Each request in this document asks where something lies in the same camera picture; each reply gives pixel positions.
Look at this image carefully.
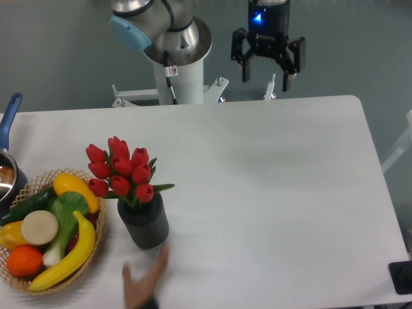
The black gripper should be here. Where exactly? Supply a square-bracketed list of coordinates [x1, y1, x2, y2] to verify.
[230, 1, 306, 91]

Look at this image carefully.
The red tulip bouquet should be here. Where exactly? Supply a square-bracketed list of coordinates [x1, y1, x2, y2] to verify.
[86, 136, 174, 212]

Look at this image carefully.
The dark grey ribbed vase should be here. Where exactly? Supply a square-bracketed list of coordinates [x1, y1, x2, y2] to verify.
[117, 193, 169, 250]

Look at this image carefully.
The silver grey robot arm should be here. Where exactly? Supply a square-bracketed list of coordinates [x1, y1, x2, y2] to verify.
[109, 1, 306, 91]

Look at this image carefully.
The person's hand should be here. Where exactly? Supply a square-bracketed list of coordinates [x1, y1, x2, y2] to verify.
[122, 244, 169, 308]

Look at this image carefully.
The white stand foot with bolt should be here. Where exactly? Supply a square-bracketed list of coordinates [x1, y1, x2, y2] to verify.
[263, 73, 277, 100]

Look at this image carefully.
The yellow squash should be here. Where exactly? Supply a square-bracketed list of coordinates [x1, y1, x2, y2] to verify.
[53, 173, 100, 214]

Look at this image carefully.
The green bok choy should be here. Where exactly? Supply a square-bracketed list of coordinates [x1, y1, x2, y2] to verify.
[43, 191, 89, 268]

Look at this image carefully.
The black device at table edge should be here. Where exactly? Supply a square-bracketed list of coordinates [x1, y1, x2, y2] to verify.
[388, 261, 412, 295]

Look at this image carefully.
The yellow banana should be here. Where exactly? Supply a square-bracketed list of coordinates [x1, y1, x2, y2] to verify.
[29, 211, 96, 292]

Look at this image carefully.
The woven wicker basket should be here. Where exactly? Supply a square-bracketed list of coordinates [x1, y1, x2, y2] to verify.
[1, 168, 106, 296]

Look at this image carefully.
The green cucumber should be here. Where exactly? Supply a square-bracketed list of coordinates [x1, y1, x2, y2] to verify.
[1, 187, 57, 227]

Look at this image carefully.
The beige round radish slice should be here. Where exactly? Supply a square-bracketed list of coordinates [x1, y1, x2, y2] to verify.
[21, 211, 59, 245]

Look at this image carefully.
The yellow bell pepper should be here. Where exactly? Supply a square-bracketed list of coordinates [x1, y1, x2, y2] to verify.
[1, 221, 29, 250]

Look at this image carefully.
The orange fruit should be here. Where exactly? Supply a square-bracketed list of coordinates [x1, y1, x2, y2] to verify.
[6, 245, 42, 277]

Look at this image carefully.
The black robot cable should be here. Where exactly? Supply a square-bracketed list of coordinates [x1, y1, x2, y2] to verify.
[162, 50, 179, 106]

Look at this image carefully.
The white frame at right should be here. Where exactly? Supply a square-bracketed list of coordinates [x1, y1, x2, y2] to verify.
[381, 110, 411, 173]

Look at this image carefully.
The blue handled saucepan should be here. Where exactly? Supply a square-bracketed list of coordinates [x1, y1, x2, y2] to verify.
[1, 93, 28, 217]

